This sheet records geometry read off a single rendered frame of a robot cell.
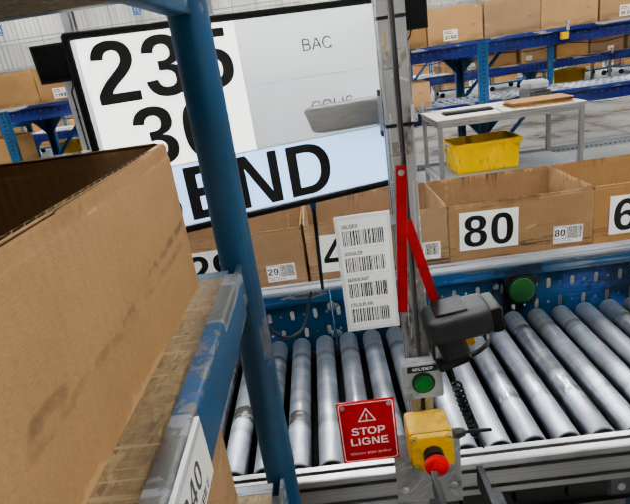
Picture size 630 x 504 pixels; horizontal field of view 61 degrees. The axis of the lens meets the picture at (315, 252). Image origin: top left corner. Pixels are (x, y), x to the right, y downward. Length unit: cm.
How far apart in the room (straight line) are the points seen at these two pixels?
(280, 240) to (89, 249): 124
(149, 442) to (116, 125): 63
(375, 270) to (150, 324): 59
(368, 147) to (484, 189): 94
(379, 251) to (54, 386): 68
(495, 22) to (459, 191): 452
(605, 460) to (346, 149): 74
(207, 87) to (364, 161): 57
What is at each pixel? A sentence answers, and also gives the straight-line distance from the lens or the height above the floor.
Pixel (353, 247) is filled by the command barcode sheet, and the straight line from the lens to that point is 83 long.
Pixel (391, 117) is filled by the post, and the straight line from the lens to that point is 79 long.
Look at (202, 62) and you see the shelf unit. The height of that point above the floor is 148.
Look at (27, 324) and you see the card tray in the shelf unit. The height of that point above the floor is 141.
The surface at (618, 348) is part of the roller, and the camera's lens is 147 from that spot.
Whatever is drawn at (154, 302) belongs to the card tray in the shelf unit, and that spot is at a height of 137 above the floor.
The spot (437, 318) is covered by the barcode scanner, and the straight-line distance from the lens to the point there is 84.
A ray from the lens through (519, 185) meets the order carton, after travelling 184.
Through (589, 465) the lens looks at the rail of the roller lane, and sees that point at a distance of 117.
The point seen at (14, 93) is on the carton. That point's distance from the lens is 669.
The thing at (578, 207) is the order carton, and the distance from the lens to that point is 160.
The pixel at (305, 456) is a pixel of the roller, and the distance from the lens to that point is 113.
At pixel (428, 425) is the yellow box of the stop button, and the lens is 96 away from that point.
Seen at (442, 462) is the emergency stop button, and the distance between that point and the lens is 93.
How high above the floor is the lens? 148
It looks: 20 degrees down
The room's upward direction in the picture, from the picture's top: 8 degrees counter-clockwise
